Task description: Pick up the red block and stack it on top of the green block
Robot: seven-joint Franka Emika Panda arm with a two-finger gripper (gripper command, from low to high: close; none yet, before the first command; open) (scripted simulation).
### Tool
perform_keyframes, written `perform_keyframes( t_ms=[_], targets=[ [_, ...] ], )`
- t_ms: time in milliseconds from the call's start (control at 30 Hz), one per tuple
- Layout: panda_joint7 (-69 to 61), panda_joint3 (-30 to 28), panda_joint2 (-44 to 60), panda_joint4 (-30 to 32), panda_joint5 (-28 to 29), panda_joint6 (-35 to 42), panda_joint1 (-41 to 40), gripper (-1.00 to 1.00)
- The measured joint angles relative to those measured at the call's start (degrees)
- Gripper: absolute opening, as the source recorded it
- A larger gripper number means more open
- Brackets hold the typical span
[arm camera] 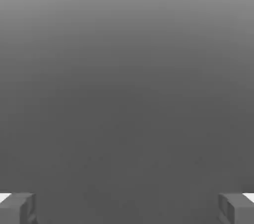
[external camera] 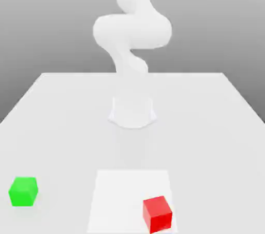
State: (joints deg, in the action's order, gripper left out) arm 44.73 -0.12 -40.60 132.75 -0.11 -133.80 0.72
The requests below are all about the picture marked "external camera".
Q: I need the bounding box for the small red cube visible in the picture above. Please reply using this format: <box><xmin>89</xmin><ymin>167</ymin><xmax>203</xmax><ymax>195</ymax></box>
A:
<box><xmin>142</xmin><ymin>195</ymin><xmax>173</xmax><ymax>234</ymax></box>

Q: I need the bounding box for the small green cube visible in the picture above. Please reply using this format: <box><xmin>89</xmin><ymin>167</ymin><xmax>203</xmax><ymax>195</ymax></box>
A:
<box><xmin>8</xmin><ymin>176</ymin><xmax>39</xmax><ymax>207</ymax></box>

